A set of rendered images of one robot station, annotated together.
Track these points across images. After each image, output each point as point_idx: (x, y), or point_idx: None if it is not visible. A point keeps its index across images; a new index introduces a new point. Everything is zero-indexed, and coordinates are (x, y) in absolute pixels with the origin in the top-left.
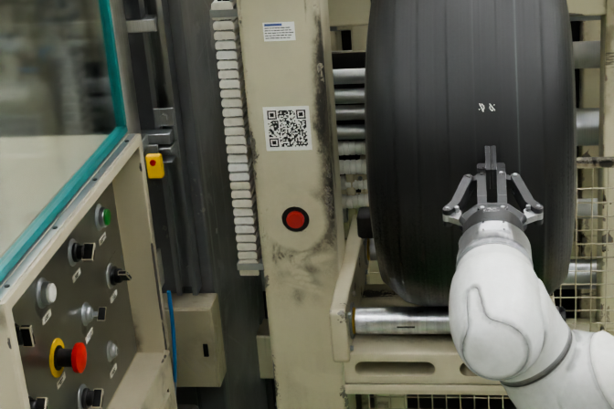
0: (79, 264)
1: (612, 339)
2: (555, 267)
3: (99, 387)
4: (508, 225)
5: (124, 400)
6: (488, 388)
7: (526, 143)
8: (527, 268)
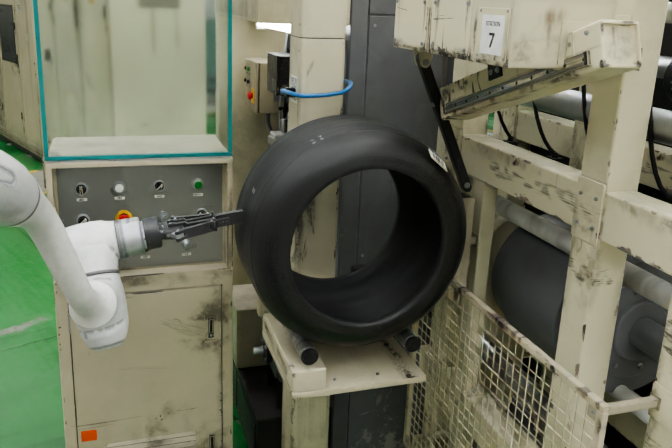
0: (165, 193)
1: (97, 286)
2: (274, 306)
3: (166, 252)
4: (134, 221)
5: (182, 268)
6: (280, 371)
7: (250, 216)
8: (95, 233)
